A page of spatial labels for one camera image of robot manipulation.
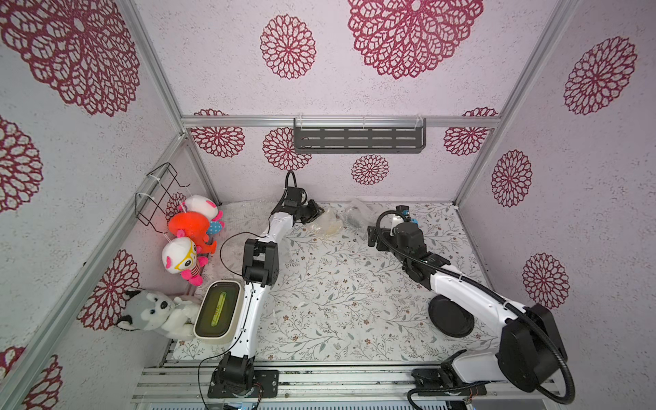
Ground black plate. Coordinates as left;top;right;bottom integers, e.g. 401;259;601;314
428;295;475;338

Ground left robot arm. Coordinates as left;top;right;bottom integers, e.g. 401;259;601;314
194;171;324;361

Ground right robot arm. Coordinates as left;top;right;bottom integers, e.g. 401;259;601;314
367;206;576;408

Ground floral table mat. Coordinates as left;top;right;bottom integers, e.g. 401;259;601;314
171;201;524;364

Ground white pink plush toy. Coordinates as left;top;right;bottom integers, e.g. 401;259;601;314
179;195;225;236

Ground red orange plush toy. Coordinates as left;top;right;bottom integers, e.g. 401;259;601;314
167;211;217;255

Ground white plush doll yellow glasses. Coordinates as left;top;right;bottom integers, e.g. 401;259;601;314
162;237;209;286

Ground grey husky plush toy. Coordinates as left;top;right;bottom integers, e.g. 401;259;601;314
116;290;201;341

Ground grey metal wall shelf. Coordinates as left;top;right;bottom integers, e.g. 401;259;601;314
292;119;426;155

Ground black wire wall basket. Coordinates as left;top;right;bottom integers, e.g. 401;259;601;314
133;162;189;235

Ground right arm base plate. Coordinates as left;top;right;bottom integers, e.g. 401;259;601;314
411;367;487;396

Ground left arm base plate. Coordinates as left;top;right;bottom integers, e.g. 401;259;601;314
208;355;279;399

